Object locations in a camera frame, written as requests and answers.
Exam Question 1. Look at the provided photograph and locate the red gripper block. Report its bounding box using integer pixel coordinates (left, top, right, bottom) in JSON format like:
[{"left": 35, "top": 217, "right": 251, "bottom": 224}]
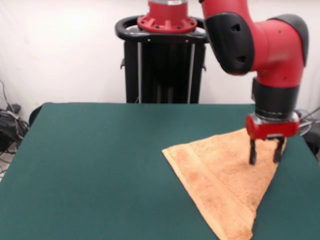
[{"left": 244, "top": 112, "right": 301, "bottom": 166}]

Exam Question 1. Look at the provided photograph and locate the tan terry towel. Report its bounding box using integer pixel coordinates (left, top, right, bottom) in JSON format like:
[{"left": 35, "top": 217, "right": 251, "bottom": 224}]
[{"left": 161, "top": 127, "right": 288, "bottom": 240}]

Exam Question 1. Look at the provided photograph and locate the grey round device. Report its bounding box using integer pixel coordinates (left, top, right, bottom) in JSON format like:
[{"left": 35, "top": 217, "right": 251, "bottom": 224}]
[{"left": 299, "top": 119, "right": 313, "bottom": 136}]

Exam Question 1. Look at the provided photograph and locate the dark green table cloth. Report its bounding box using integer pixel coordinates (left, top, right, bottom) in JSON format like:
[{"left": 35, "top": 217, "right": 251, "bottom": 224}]
[{"left": 0, "top": 101, "right": 320, "bottom": 240}]

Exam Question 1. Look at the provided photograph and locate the black power adapter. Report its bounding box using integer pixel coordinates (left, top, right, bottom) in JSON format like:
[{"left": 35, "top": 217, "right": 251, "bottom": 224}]
[{"left": 6, "top": 103, "right": 22, "bottom": 113}]

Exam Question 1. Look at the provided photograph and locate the blue cable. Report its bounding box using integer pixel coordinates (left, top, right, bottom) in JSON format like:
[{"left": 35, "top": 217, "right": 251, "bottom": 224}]
[{"left": 297, "top": 107, "right": 315, "bottom": 118}]

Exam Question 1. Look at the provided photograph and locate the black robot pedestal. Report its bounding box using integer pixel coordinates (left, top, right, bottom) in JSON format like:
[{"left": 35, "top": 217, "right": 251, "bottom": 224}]
[{"left": 114, "top": 15, "right": 210, "bottom": 105}]

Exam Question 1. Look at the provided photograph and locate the black cable tangle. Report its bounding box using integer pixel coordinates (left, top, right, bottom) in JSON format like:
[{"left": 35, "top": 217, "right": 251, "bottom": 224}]
[{"left": 0, "top": 79, "right": 31, "bottom": 176}]

